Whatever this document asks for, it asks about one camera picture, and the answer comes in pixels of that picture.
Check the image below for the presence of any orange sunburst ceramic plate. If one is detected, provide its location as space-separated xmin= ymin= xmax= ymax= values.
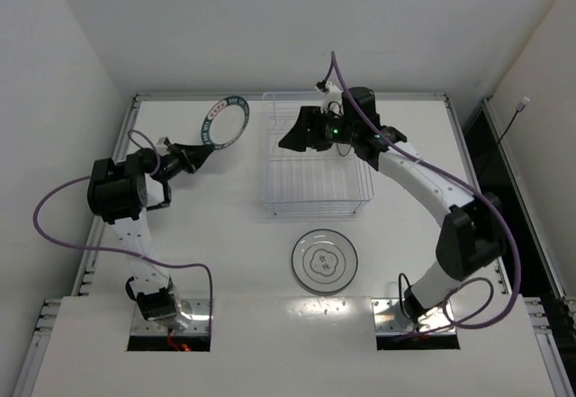
xmin=336 ymin=143 xmax=352 ymax=158

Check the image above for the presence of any green rimmed white plate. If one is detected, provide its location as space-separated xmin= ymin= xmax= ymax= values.
xmin=200 ymin=95 xmax=250 ymax=150

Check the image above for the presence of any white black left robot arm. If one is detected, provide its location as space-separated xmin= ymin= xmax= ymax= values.
xmin=87 ymin=140 xmax=215 ymax=330

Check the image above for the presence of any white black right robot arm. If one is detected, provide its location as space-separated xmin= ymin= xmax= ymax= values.
xmin=278 ymin=82 xmax=504 ymax=321

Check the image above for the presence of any grey flower pattern plate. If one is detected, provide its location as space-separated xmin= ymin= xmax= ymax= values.
xmin=290 ymin=229 xmax=359 ymax=295

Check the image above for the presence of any white front cover board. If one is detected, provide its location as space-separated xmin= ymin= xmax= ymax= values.
xmin=33 ymin=295 xmax=554 ymax=396

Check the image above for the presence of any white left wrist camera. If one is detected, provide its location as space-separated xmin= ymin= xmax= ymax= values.
xmin=156 ymin=136 xmax=170 ymax=154

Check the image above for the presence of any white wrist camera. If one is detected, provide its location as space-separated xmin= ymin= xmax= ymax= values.
xmin=316 ymin=80 xmax=342 ymax=113
xmin=156 ymin=136 xmax=170 ymax=154

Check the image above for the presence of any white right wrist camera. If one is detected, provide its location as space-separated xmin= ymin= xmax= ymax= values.
xmin=316 ymin=80 xmax=342 ymax=113

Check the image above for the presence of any white wire dish rack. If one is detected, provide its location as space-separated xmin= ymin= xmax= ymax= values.
xmin=261 ymin=92 xmax=374 ymax=218

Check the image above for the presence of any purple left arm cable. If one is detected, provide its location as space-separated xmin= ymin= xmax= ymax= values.
xmin=34 ymin=130 xmax=214 ymax=331

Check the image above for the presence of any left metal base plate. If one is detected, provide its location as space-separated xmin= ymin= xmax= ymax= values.
xmin=130 ymin=299 xmax=211 ymax=337

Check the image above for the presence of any metal base plate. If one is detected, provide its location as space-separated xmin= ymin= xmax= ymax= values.
xmin=130 ymin=299 xmax=211 ymax=337
xmin=372 ymin=298 xmax=456 ymax=337

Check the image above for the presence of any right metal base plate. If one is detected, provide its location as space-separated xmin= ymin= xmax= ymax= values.
xmin=372 ymin=298 xmax=456 ymax=337

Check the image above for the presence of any black wall cable with plug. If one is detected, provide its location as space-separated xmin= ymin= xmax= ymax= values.
xmin=476 ymin=96 xmax=531 ymax=177

